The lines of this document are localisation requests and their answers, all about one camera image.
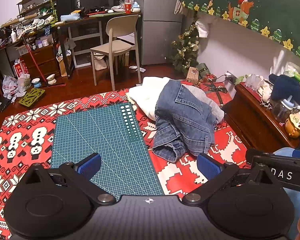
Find navy knit hat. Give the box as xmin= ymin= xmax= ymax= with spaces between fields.
xmin=269 ymin=74 xmax=300 ymax=108

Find wooden nightstand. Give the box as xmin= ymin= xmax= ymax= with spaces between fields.
xmin=221 ymin=81 xmax=300 ymax=152

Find yellow figurine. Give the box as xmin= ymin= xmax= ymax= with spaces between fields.
xmin=284 ymin=110 xmax=300 ymax=138

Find cluttered shelf unit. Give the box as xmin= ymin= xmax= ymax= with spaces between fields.
xmin=16 ymin=0 xmax=59 ymax=22

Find light blue cloth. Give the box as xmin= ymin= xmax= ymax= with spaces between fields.
xmin=272 ymin=147 xmax=300 ymax=230

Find dark desk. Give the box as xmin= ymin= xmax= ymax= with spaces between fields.
xmin=54 ymin=11 xmax=143 ymax=78

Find grey plastic bag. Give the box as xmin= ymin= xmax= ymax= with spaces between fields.
xmin=17 ymin=74 xmax=32 ymax=93

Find plaid gift box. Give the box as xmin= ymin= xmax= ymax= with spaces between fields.
xmin=186 ymin=66 xmax=199 ymax=84

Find green Christmas wall hanging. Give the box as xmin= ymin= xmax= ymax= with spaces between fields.
xmin=181 ymin=0 xmax=300 ymax=67

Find small Christmas tree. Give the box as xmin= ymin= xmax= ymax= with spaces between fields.
xmin=166 ymin=21 xmax=200 ymax=75

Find white plastic bag red print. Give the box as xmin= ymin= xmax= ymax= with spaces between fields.
xmin=2 ymin=75 xmax=19 ymax=98

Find red printed blanket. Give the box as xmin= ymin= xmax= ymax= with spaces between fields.
xmin=0 ymin=80 xmax=252 ymax=240

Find white storage bag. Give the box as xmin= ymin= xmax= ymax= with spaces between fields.
xmin=94 ymin=52 xmax=108 ymax=71

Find beige chair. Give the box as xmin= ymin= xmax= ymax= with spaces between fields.
xmin=90 ymin=14 xmax=142 ymax=91

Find black box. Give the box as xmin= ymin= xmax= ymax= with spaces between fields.
xmin=0 ymin=97 xmax=12 ymax=112

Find white knit garment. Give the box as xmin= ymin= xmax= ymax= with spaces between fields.
xmin=129 ymin=77 xmax=175 ymax=122

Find blue jeans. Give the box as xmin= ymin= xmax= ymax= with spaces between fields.
xmin=152 ymin=80 xmax=215 ymax=162

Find grey refrigerator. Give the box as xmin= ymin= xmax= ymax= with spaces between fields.
xmin=134 ymin=0 xmax=184 ymax=66

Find green gift box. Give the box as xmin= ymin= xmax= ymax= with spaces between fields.
xmin=196 ymin=63 xmax=211 ymax=79

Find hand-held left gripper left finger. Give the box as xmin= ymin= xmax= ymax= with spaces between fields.
xmin=27 ymin=152 xmax=117 ymax=205

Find green cutting mat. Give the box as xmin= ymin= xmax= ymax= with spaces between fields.
xmin=51 ymin=102 xmax=165 ymax=201

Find wooden drawer cabinet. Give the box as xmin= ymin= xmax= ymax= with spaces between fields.
xmin=20 ymin=44 xmax=60 ymax=79

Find red-handled broom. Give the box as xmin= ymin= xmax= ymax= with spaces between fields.
xmin=21 ymin=34 xmax=65 ymax=87

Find black computer tower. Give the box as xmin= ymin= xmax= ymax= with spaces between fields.
xmin=56 ymin=0 xmax=78 ymax=22

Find light blue pouch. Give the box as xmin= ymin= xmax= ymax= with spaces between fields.
xmin=60 ymin=14 xmax=81 ymax=22

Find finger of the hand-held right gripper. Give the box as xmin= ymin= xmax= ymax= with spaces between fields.
xmin=245 ymin=148 xmax=268 ymax=168

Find brown paper bag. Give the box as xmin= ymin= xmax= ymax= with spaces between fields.
xmin=57 ymin=55 xmax=72 ymax=77

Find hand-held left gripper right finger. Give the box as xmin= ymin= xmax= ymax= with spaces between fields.
xmin=182 ymin=152 xmax=273 ymax=205

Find glass jar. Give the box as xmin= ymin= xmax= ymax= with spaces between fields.
xmin=272 ymin=97 xmax=294 ymax=123

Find lime green plastic rack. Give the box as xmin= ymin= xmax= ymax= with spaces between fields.
xmin=18 ymin=87 xmax=46 ymax=108

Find white hanging cloth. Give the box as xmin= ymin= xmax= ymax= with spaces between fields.
xmin=195 ymin=20 xmax=211 ymax=38

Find grey garment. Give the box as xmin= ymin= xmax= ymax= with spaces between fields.
xmin=184 ymin=84 xmax=225 ymax=125

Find red and white carton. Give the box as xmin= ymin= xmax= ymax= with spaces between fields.
xmin=13 ymin=59 xmax=29 ymax=78

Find red gift box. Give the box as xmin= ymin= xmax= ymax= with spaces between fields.
xmin=199 ymin=80 xmax=232 ymax=105

